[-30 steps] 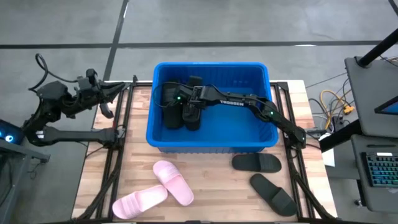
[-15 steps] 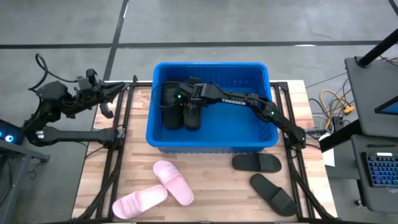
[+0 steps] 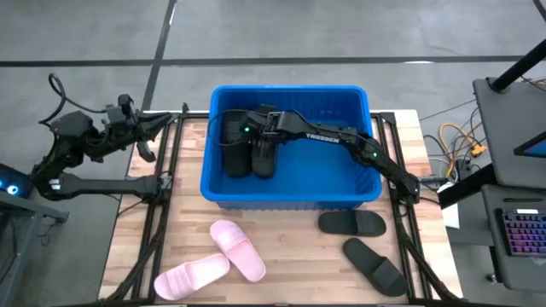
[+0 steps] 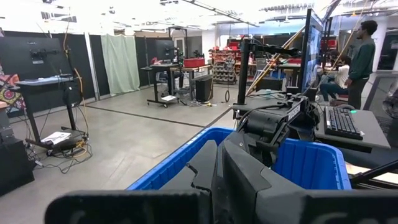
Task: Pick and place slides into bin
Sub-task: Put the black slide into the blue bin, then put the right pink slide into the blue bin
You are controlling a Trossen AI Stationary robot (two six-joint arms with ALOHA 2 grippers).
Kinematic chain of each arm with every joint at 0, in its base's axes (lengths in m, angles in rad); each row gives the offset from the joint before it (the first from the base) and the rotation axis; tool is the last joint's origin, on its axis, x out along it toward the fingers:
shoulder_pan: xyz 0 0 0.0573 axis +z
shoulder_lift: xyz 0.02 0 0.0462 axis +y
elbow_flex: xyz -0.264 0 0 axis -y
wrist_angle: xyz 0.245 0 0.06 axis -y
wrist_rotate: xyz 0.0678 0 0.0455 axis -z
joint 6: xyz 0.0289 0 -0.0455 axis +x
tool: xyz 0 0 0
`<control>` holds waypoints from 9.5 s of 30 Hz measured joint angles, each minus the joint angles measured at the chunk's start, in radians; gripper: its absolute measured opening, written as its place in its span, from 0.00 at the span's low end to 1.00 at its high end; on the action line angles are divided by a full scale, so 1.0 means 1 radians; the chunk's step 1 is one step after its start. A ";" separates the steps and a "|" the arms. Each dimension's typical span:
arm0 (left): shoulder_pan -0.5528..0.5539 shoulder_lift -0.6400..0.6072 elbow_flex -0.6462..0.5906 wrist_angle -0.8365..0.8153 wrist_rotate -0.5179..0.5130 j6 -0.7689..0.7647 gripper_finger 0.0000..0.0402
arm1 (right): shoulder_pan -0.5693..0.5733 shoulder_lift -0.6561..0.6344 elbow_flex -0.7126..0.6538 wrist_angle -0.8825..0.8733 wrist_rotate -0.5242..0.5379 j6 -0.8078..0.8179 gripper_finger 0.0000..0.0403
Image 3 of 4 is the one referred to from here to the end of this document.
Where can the grey keyboard desk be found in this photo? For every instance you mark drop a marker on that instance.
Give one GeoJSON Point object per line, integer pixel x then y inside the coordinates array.
{"type": "Point", "coordinates": [490, 256]}

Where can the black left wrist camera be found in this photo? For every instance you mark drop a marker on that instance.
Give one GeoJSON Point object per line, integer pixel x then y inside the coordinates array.
{"type": "Point", "coordinates": [126, 103]}

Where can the blue plastic bin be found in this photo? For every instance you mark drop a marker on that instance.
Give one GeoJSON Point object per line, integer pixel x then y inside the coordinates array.
{"type": "Point", "coordinates": [320, 170]}

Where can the grey metal stand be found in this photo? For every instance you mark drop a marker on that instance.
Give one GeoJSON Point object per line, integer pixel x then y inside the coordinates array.
{"type": "Point", "coordinates": [38, 211]}

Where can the backlit computer keyboard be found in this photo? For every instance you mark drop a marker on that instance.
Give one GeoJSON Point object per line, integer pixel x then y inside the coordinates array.
{"type": "Point", "coordinates": [524, 232]}

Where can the black computer with blue light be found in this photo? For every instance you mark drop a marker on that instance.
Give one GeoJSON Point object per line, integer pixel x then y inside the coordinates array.
{"type": "Point", "coordinates": [17, 181]}

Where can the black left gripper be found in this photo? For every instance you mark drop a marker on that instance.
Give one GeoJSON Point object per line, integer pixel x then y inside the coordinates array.
{"type": "Point", "coordinates": [123, 128]}

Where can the grey desk top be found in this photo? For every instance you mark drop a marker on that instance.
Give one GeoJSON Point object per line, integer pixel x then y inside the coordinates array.
{"type": "Point", "coordinates": [503, 128]}

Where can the black desk foot bar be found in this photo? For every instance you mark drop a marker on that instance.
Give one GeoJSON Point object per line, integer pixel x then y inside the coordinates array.
{"type": "Point", "coordinates": [460, 187]}

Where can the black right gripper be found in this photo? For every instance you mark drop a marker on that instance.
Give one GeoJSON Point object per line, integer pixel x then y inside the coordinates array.
{"type": "Point", "coordinates": [257, 123]}

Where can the desk monitor with blue screen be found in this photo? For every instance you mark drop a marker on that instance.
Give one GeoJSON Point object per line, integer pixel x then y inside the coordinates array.
{"type": "Point", "coordinates": [537, 149]}

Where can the white paper sheet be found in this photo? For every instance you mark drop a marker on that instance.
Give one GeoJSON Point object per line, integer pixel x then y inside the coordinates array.
{"type": "Point", "coordinates": [450, 213]}

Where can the black rubber slide sandal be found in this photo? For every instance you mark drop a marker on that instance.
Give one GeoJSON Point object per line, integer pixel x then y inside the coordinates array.
{"type": "Point", "coordinates": [341, 223]}
{"type": "Point", "coordinates": [264, 164]}
{"type": "Point", "coordinates": [375, 268]}
{"type": "Point", "coordinates": [236, 158]}

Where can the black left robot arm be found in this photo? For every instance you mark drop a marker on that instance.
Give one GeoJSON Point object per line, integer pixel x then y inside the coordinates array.
{"type": "Point", "coordinates": [106, 186]}

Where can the black aluminium table frame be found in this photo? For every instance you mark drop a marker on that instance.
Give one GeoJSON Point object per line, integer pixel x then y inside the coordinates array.
{"type": "Point", "coordinates": [387, 117]}

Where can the black monitor pole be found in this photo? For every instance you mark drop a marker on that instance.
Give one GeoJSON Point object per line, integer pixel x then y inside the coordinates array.
{"type": "Point", "coordinates": [516, 64]}

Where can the pink rubber slide sandal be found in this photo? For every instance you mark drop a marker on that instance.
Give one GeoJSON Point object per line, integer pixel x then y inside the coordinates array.
{"type": "Point", "coordinates": [239, 251]}
{"type": "Point", "coordinates": [192, 275]}

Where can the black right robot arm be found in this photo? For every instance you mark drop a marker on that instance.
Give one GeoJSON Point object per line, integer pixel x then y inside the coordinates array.
{"type": "Point", "coordinates": [324, 134]}

